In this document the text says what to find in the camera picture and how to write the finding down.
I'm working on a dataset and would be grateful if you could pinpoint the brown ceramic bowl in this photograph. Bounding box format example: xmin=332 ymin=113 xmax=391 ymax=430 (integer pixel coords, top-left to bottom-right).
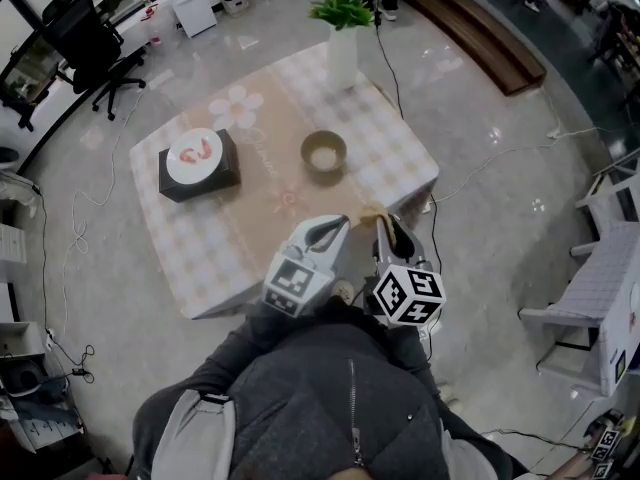
xmin=300 ymin=129 xmax=349 ymax=175

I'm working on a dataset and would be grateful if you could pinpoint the black tether cable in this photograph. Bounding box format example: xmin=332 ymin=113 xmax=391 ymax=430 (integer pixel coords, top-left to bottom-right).
xmin=427 ymin=193 xmax=443 ymax=270

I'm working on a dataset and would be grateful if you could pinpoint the person's left forearm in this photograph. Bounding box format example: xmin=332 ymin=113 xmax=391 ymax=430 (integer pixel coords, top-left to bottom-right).
xmin=132 ymin=307 xmax=301 ymax=449

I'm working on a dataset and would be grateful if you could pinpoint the white drawer cabinet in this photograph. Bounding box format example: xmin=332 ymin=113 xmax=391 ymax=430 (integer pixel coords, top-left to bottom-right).
xmin=0 ymin=222 xmax=29 ymax=264

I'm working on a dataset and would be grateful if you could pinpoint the white round plate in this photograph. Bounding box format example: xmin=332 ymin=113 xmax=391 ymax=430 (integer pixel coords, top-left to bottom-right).
xmin=166 ymin=127 xmax=223 ymax=185

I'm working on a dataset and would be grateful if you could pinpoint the green plant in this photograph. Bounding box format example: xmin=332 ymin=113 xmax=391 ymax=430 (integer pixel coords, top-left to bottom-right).
xmin=308 ymin=0 xmax=376 ymax=33

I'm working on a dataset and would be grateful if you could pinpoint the white rack with grid cloth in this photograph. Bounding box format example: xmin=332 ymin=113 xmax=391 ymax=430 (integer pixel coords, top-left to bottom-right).
xmin=519 ymin=160 xmax=640 ymax=399

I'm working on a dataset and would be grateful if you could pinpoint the beige loofah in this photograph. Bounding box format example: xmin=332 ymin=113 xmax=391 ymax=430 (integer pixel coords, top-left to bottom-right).
xmin=356 ymin=204 xmax=402 ymax=255

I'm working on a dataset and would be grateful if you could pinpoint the white water dispenser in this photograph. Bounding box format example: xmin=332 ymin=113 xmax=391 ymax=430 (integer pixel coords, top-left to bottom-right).
xmin=152 ymin=0 xmax=219 ymax=38

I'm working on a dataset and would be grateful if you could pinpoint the table with checkered cloth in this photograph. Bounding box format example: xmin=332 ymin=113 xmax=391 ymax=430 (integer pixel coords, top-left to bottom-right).
xmin=128 ymin=42 xmax=441 ymax=321

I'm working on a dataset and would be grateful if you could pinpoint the thin black cable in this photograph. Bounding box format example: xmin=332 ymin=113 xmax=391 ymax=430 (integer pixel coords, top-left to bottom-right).
xmin=373 ymin=10 xmax=405 ymax=119

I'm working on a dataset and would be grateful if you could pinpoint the black box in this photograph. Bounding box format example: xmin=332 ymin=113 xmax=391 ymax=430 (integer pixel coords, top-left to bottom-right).
xmin=158 ymin=128 xmax=243 ymax=204

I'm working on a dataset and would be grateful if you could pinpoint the gray shoulder strap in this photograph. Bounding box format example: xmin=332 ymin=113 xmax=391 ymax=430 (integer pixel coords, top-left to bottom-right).
xmin=439 ymin=427 xmax=501 ymax=480
xmin=149 ymin=387 xmax=237 ymax=480

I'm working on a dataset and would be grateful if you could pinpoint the person's dark clothed torso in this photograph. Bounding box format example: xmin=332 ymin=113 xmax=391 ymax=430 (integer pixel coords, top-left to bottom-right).
xmin=227 ymin=302 xmax=451 ymax=480

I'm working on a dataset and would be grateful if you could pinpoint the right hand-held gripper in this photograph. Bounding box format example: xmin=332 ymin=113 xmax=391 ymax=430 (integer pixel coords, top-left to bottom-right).
xmin=363 ymin=213 xmax=447 ymax=329

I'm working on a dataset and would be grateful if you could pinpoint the gray round appliance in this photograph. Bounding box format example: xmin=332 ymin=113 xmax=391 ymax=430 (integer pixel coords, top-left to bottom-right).
xmin=0 ymin=357 xmax=49 ymax=399

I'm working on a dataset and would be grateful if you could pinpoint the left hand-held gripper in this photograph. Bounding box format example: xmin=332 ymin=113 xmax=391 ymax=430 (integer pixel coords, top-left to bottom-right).
xmin=263 ymin=212 xmax=353 ymax=318

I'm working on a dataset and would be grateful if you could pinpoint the low white drawer unit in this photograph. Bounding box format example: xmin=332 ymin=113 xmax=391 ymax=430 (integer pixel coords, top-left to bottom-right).
xmin=9 ymin=412 xmax=86 ymax=452

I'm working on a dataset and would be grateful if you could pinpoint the white looped floor cable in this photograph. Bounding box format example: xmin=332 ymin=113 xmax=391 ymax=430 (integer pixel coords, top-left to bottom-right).
xmin=62 ymin=92 xmax=146 ymax=329

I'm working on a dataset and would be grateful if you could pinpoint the clear jug with red label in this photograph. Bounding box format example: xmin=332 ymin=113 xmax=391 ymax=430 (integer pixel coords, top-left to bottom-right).
xmin=139 ymin=0 xmax=169 ymax=48

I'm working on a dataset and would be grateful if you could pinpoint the long white floor cable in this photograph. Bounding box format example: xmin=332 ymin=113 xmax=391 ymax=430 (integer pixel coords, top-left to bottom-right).
xmin=432 ymin=126 xmax=609 ymax=204

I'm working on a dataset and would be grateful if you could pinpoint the person's right forearm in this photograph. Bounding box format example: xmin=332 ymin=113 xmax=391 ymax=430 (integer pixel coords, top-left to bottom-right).
xmin=387 ymin=322 xmax=501 ymax=469

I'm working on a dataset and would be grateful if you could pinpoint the brown wooden step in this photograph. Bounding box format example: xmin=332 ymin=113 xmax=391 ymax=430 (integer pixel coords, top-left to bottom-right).
xmin=399 ymin=0 xmax=547 ymax=97

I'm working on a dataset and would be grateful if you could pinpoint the black office chair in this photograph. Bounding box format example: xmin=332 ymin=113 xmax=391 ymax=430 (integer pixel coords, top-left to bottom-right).
xmin=41 ymin=0 xmax=148 ymax=122

